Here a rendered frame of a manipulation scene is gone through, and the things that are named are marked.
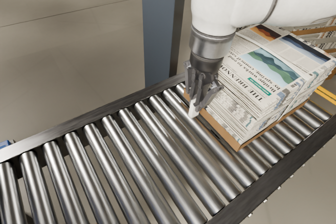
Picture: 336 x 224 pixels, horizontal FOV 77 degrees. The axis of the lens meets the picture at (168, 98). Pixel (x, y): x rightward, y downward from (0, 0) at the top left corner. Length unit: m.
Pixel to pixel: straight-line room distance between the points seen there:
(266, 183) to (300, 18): 0.46
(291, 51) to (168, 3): 0.74
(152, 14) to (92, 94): 0.98
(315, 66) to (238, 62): 0.23
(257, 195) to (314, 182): 1.19
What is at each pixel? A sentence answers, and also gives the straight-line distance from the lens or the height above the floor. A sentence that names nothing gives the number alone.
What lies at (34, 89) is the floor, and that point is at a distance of 2.24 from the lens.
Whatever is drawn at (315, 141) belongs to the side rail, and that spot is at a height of 0.80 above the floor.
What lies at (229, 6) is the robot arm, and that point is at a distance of 0.39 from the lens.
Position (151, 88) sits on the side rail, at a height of 0.80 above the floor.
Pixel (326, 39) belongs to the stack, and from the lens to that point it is 2.21.
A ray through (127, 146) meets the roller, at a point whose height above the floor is 0.80.
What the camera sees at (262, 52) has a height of 1.03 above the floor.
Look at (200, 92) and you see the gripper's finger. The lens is 0.55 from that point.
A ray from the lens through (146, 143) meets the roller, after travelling 0.70.
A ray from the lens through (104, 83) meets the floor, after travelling 2.09.
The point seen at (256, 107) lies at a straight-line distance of 0.57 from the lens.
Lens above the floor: 1.40
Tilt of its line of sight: 47 degrees down
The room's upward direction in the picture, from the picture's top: 5 degrees clockwise
